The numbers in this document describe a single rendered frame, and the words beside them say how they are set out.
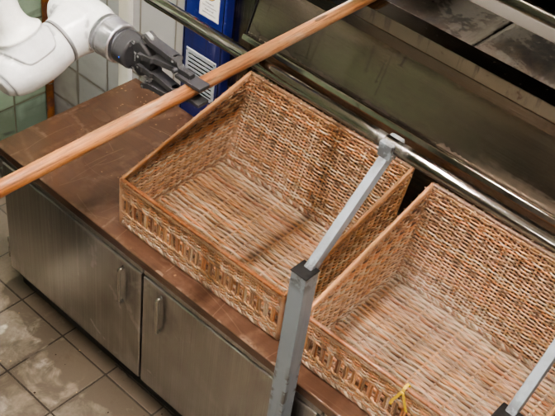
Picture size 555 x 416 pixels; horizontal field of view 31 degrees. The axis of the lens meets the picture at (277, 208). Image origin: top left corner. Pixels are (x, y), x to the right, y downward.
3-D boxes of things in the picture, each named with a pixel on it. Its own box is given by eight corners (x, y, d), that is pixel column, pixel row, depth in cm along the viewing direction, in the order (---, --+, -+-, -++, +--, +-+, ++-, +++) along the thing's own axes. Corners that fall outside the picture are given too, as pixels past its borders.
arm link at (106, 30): (121, 44, 214) (140, 56, 211) (89, 59, 208) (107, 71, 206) (122, 7, 208) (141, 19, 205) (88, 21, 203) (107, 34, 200)
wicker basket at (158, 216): (242, 147, 284) (251, 66, 266) (398, 248, 259) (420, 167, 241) (114, 223, 254) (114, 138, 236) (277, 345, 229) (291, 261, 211)
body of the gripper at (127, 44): (137, 21, 205) (168, 40, 201) (136, 56, 211) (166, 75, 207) (110, 33, 201) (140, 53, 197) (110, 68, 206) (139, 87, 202)
